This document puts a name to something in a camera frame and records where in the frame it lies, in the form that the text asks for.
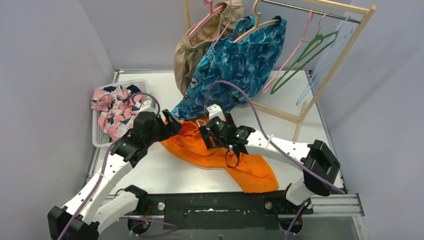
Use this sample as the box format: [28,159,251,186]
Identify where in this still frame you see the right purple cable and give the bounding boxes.
[203,80,347,240]

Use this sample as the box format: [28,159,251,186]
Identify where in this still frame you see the navy blue shorts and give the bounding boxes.
[103,84,141,94]

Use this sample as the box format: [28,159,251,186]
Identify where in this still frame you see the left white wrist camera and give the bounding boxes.
[138,100,158,114]

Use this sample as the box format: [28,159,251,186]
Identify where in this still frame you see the light blue wire hanger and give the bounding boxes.
[296,15,353,106]

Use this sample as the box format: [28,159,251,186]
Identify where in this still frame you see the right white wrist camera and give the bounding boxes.
[206,104,226,123]

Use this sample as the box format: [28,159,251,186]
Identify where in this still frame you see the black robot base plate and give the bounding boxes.
[131,190,300,230]

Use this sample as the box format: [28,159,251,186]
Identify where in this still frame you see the orange shorts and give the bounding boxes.
[161,117,280,193]

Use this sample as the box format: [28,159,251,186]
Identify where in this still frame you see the light blue shark shorts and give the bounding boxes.
[177,16,256,112]

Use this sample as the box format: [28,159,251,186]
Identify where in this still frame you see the wooden clothes rack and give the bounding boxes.
[182,0,377,143]

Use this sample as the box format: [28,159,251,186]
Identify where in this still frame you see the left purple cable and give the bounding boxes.
[56,92,180,240]

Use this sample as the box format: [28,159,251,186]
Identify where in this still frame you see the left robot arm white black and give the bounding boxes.
[47,109,182,240]

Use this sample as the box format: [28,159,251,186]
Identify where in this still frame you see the pink wire hanger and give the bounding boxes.
[262,8,314,94]

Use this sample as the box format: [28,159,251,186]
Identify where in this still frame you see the pink shark print shorts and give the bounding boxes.
[91,85,146,141]

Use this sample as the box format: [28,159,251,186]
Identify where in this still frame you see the white perforated plastic basket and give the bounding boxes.
[90,79,151,148]

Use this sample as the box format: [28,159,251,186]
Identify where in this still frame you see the dark blue whale shorts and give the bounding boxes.
[170,15,288,121]

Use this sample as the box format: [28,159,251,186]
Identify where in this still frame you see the beige shorts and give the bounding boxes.
[173,0,245,95]

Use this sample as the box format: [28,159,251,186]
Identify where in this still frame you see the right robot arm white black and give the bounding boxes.
[199,116,344,214]

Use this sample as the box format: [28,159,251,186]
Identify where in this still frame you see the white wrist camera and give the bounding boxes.
[206,104,226,123]
[138,100,158,114]

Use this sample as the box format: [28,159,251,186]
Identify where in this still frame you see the pink plastic hanger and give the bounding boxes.
[187,0,226,39]

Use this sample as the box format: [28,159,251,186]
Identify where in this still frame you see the green plastic hanger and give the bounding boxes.
[266,17,339,95]

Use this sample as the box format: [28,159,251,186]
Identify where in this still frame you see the wooden hanger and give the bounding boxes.
[234,0,281,43]

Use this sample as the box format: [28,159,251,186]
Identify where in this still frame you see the thin pink hanger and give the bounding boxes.
[213,0,244,47]

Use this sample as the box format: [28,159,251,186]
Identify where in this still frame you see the purple cable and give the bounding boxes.
[56,92,180,240]
[203,80,347,240]

